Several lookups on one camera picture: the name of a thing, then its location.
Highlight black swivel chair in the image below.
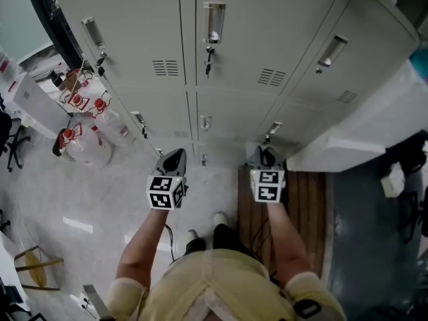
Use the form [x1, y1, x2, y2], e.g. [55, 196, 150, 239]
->
[383, 130, 428, 245]

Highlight black shoulder strap buckle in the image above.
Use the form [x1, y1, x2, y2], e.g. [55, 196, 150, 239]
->
[293, 298, 322, 320]

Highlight person's left forearm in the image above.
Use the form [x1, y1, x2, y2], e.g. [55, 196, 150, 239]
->
[115, 208, 169, 284]

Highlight yellow wooden stool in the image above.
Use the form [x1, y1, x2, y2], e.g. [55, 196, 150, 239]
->
[13, 245, 65, 292]

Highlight black door frame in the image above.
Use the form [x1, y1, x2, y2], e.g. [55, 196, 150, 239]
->
[22, 0, 86, 75]

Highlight person's dark trousers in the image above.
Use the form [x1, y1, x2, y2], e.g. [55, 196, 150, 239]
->
[183, 223, 260, 259]

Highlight dark drinking flask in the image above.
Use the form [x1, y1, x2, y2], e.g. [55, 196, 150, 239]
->
[48, 70, 65, 90]

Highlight black office chair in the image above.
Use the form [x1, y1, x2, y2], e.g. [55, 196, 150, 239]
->
[0, 110, 31, 173]

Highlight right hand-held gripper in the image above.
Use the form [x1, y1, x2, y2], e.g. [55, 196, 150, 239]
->
[246, 145, 287, 203]

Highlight white paper box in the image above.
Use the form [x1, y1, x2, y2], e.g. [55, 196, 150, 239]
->
[380, 161, 407, 199]

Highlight black cable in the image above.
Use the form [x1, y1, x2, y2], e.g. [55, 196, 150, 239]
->
[164, 223, 177, 264]

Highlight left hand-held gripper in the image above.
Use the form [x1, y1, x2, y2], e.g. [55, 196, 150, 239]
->
[146, 148, 189, 211]

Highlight brown wooden floor mat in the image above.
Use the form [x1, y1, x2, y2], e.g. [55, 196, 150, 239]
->
[236, 165, 328, 279]

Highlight person's pale yellow shirt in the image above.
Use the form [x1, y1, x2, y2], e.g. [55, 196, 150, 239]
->
[106, 248, 347, 321]

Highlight row of grey locker doors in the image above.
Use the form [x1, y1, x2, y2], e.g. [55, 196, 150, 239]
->
[49, 0, 421, 167]

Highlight white side unit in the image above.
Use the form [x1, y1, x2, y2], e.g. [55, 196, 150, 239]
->
[286, 60, 428, 173]

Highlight person's right forearm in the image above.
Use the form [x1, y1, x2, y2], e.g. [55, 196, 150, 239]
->
[266, 201, 316, 288]

